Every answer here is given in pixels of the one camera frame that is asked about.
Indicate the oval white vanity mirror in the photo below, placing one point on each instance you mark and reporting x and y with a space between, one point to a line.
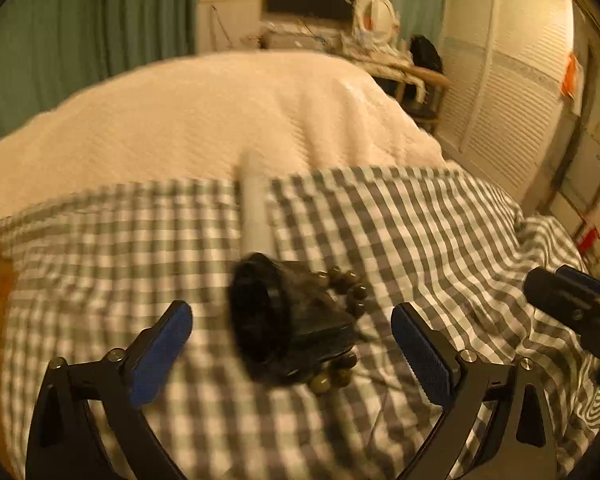
377 17

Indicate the black backpack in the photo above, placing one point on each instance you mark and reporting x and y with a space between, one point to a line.
426 54

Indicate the white plastic tube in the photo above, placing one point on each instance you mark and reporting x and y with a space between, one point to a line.
255 205

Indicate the black glossy container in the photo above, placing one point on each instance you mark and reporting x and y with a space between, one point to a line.
275 315

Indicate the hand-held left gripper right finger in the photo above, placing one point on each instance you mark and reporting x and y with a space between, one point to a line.
425 355

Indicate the grey mini fridge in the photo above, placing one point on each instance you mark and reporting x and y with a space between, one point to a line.
300 37

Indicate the red container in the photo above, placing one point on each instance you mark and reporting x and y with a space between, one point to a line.
589 241

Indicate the grey checked cloth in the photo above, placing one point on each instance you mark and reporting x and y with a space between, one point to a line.
430 240

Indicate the narrow teal curtain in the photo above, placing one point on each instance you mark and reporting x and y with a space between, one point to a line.
410 0

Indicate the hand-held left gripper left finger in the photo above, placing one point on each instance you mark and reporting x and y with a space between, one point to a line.
160 355

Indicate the wide teal curtain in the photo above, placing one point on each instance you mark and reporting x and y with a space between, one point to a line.
80 25

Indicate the cream textured blanket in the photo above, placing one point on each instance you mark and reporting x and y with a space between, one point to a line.
220 115

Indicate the white louvred wardrobe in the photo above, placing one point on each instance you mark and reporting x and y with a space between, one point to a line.
510 85

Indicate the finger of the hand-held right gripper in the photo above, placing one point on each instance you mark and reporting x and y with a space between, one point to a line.
580 276
550 292

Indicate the white dressing table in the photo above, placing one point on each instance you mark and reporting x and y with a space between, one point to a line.
380 60

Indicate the orange hanging cloth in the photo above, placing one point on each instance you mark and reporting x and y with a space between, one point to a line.
570 75

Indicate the wooden chair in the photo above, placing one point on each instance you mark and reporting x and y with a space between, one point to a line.
427 85

